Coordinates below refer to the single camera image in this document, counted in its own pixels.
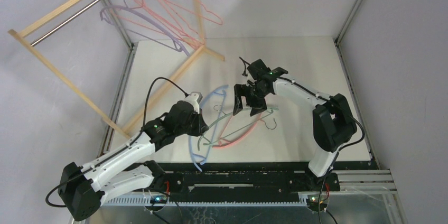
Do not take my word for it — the green plastic hanger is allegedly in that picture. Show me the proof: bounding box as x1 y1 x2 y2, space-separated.
195 108 279 152

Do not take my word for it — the purple plastic hanger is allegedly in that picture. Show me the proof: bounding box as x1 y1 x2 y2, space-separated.
99 0 191 57

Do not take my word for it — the pink notched hanger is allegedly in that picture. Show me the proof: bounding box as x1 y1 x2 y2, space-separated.
111 0 200 50

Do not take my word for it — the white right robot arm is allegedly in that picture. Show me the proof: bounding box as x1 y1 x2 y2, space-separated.
232 59 360 190

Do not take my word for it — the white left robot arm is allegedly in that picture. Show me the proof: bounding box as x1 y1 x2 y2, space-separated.
57 92 209 221

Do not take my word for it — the blue plastic hanger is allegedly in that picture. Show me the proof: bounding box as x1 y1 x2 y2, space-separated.
188 84 230 172

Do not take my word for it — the pink curved plastic hanger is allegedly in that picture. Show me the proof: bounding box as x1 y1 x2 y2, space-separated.
204 107 279 149

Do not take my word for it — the metal rack hanging rod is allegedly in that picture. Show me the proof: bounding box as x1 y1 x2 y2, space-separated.
20 0 103 46

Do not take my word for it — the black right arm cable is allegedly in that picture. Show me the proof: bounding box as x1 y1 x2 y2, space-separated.
239 57 366 181

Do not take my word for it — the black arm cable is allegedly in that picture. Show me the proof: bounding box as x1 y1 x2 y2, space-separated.
45 77 190 208
239 57 366 181

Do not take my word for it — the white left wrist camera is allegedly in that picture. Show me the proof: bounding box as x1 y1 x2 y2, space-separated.
184 92 203 113

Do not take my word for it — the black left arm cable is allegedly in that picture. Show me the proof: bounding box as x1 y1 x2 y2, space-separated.
45 77 190 208

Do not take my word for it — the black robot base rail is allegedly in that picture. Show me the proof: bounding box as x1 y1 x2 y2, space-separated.
142 161 378 204

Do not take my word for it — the right aluminium frame post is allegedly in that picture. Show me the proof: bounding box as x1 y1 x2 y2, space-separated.
334 0 364 47

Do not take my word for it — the aluminium frame post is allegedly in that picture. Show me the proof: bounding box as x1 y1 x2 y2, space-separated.
100 0 134 50
334 0 364 47

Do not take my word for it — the left aluminium frame post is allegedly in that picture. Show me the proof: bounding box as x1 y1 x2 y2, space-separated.
100 0 134 50

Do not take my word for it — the wooden clothes rack frame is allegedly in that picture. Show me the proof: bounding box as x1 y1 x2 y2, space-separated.
7 0 226 140

